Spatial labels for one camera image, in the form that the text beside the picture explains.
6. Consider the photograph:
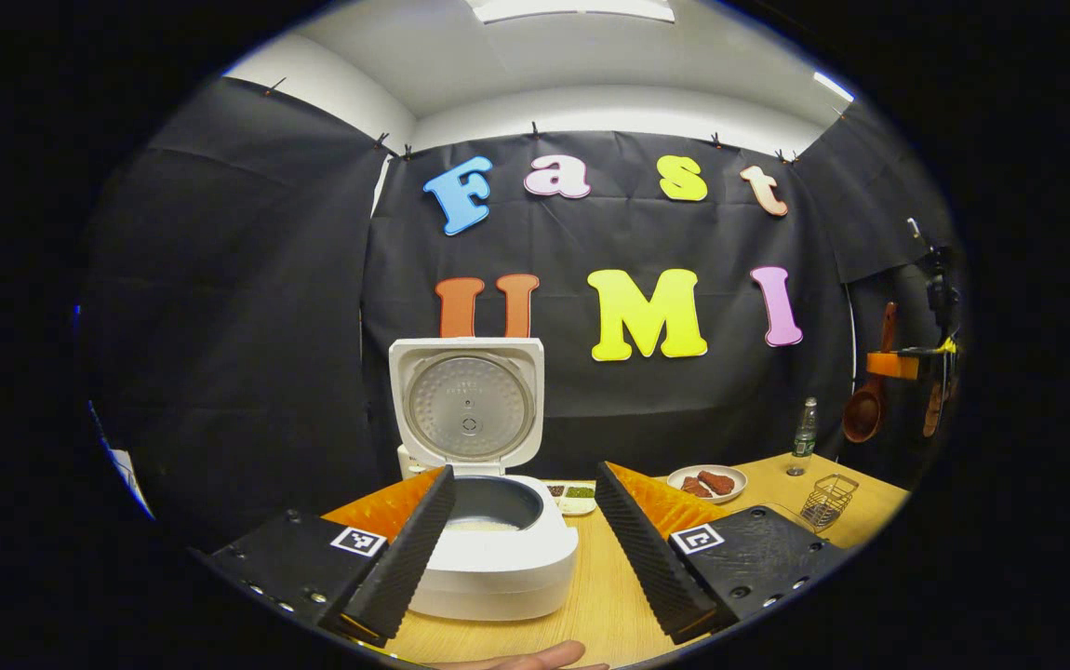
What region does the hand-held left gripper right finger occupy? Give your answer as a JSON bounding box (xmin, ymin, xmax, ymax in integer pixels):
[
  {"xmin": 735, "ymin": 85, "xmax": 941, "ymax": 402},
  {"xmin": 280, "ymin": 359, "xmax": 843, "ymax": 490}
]
[{"xmin": 594, "ymin": 461, "xmax": 848, "ymax": 645}]

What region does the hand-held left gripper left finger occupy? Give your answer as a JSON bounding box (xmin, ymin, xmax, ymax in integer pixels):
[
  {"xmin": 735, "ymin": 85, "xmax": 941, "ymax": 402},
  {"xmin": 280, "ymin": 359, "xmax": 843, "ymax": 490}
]
[{"xmin": 209, "ymin": 465, "xmax": 457, "ymax": 650}]

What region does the brown wooden spoon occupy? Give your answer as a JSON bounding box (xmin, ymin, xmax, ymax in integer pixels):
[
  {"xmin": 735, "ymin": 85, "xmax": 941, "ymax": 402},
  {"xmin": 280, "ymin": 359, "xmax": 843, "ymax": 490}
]
[{"xmin": 842, "ymin": 301, "xmax": 899, "ymax": 444}]

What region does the white rice cooker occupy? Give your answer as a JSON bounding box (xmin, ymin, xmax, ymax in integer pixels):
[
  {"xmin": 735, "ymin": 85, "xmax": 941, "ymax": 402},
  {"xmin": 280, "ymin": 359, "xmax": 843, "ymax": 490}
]
[{"xmin": 389, "ymin": 337, "xmax": 581, "ymax": 623}]

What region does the wire chopstick holder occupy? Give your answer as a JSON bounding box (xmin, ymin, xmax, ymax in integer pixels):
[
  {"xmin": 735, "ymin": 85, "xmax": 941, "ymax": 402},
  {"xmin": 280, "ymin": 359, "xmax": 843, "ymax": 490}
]
[{"xmin": 799, "ymin": 473, "xmax": 860, "ymax": 531}]

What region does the white round plate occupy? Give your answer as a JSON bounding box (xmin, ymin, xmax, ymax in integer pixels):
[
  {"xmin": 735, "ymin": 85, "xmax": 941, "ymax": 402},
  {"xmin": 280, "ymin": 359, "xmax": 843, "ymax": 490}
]
[{"xmin": 666, "ymin": 464, "xmax": 749, "ymax": 504}]

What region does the white divided seasoning dish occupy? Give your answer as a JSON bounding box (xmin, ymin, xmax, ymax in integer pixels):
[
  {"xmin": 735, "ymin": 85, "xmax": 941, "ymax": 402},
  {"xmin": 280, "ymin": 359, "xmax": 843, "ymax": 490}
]
[{"xmin": 542, "ymin": 479, "xmax": 598, "ymax": 517}]

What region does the green water bottle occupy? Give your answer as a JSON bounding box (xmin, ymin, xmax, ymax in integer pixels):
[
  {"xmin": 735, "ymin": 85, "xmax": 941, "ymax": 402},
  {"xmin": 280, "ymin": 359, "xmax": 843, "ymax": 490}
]
[{"xmin": 792, "ymin": 397, "xmax": 819, "ymax": 477}]

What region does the black backdrop cloth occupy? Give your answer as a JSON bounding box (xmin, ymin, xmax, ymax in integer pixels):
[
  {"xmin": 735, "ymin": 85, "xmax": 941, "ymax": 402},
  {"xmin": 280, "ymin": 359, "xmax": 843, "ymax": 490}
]
[{"xmin": 79, "ymin": 76, "xmax": 969, "ymax": 550}]

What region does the white side table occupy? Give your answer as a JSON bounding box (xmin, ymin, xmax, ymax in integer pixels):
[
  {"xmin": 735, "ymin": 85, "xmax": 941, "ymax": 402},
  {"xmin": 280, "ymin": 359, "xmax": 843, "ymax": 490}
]
[{"xmin": 110, "ymin": 449, "xmax": 156, "ymax": 520}]

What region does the long ceiling light panel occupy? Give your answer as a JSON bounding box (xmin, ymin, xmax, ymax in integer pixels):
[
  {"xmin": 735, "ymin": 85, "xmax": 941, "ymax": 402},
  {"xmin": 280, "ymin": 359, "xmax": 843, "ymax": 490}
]
[{"xmin": 465, "ymin": 0, "xmax": 675, "ymax": 24}]

